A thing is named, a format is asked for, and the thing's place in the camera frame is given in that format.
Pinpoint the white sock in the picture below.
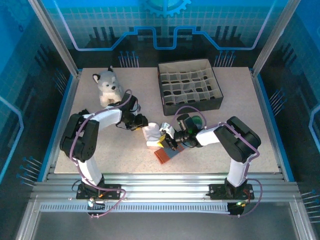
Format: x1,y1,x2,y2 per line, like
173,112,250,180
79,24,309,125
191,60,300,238
141,122,163,150

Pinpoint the grey sock green toe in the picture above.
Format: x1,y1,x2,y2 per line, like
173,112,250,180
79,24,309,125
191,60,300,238
154,114,205,165

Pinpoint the dark fabric storage organizer box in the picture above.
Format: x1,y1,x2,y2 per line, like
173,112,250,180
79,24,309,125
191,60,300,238
157,58,224,116

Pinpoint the husky plush toy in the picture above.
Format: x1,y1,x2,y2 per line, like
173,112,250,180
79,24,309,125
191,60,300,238
92,65,125,108

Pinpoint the blue printed backdrop panel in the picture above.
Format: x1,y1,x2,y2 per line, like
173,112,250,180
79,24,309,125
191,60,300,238
39,0,291,68

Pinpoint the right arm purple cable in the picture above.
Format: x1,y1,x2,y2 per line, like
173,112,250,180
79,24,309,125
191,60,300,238
173,105,263,218

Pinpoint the aluminium frame rail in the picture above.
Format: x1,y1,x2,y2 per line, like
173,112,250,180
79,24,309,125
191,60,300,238
29,172,302,203

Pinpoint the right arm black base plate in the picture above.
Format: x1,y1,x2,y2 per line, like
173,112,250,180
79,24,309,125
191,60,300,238
208,183,255,201

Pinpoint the slotted cable duct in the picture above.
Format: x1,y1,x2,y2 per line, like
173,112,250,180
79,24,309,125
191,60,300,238
39,202,232,214

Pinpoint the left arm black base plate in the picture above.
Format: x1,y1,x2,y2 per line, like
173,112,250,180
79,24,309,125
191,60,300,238
76,183,122,201

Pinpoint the aluminium frame post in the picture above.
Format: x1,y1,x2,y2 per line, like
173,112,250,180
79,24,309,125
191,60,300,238
27,0,82,77
251,0,302,77

